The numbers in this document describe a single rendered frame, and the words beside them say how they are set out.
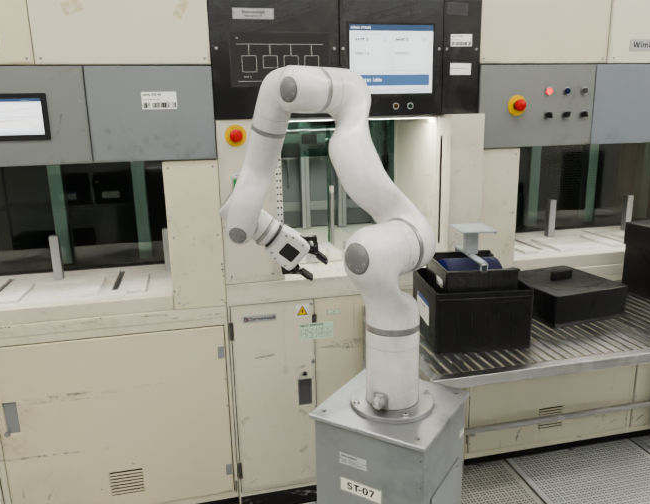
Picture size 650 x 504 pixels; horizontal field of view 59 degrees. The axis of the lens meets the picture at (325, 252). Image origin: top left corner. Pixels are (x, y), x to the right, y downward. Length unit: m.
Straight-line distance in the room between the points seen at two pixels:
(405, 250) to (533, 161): 1.61
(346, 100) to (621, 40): 1.30
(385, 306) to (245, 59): 0.95
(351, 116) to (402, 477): 0.78
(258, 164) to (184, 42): 0.52
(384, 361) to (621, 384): 1.59
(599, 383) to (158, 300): 1.76
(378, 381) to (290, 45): 1.07
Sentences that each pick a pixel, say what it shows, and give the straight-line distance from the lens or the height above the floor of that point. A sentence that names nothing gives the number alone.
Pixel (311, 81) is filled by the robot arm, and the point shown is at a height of 1.48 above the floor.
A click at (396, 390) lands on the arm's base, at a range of 1.29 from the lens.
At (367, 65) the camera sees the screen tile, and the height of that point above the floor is 1.56.
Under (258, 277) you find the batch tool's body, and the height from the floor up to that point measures 0.89.
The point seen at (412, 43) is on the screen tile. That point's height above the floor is 1.62.
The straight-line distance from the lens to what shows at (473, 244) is 1.70.
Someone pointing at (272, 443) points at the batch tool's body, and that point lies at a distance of 2.17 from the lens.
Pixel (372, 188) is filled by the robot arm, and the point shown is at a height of 1.25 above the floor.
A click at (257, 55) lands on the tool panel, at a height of 1.59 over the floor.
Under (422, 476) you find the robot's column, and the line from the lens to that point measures 1.27.
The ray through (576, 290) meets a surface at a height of 0.86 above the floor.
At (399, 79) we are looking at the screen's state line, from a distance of 1.95.
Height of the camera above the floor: 1.41
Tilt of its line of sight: 14 degrees down
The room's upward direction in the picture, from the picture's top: 1 degrees counter-clockwise
